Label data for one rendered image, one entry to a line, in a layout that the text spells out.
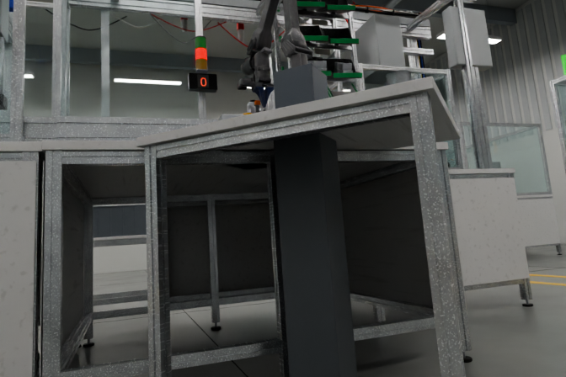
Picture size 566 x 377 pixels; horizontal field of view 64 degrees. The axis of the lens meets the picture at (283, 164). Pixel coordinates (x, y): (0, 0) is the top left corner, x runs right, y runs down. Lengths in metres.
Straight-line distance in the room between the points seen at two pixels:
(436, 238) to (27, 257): 1.14
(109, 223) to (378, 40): 2.32
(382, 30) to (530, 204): 4.96
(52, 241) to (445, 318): 1.11
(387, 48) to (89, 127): 2.08
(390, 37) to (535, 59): 9.09
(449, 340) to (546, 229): 6.72
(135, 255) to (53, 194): 10.74
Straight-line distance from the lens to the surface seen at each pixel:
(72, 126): 1.64
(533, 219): 7.62
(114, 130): 1.63
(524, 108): 12.16
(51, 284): 1.53
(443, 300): 1.10
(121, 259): 12.24
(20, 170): 1.57
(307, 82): 1.46
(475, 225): 2.99
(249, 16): 3.28
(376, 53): 3.10
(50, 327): 1.55
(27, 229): 1.55
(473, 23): 3.50
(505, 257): 3.13
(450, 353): 1.12
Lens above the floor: 0.51
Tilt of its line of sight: 9 degrees up
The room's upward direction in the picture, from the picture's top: 4 degrees counter-clockwise
